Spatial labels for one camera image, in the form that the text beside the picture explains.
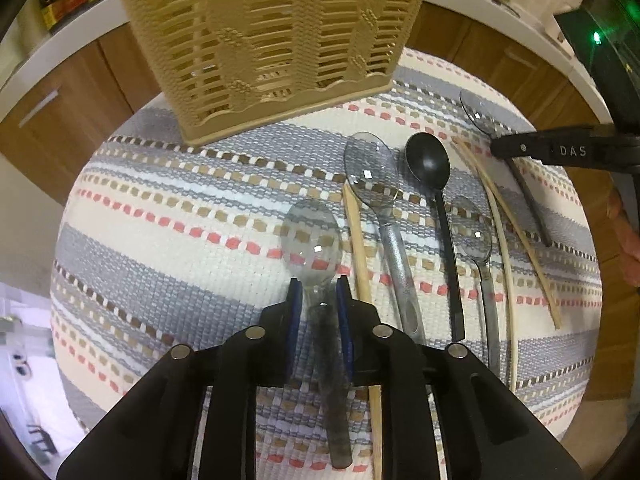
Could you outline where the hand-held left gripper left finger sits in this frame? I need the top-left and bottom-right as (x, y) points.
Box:
(56, 277), (303, 480)

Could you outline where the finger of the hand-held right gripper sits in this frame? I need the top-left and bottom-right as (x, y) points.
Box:
(491, 124), (640, 171)

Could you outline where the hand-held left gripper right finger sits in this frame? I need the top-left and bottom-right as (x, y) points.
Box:
(336, 276), (583, 480)

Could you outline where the small clear plastic spoon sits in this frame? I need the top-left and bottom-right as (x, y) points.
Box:
(449, 196), (502, 378)
(281, 199), (355, 470)

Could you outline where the clear spoon with dark handle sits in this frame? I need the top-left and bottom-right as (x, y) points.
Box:
(459, 90), (554, 248)

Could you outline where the black plastic spoon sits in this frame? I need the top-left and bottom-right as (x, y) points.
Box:
(405, 132), (467, 342)

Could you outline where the large clear plastic spoon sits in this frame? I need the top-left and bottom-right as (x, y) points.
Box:
(344, 131), (428, 347)

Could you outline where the beige plastic utensil basket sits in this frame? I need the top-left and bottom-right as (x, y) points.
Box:
(107, 0), (438, 147)

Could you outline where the person's right hand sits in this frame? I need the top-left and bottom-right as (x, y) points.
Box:
(606, 192), (640, 286)

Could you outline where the striped woven mat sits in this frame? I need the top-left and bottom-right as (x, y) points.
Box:
(50, 47), (603, 480)

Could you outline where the white kitchen countertop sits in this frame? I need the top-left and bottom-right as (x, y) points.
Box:
(0, 0), (618, 126)

